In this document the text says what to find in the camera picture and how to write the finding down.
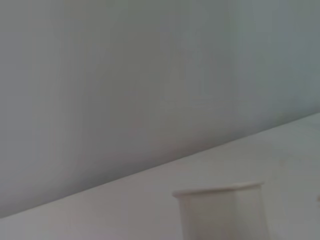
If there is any white paper cup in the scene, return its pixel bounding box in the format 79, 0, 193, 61
172, 181, 265, 240

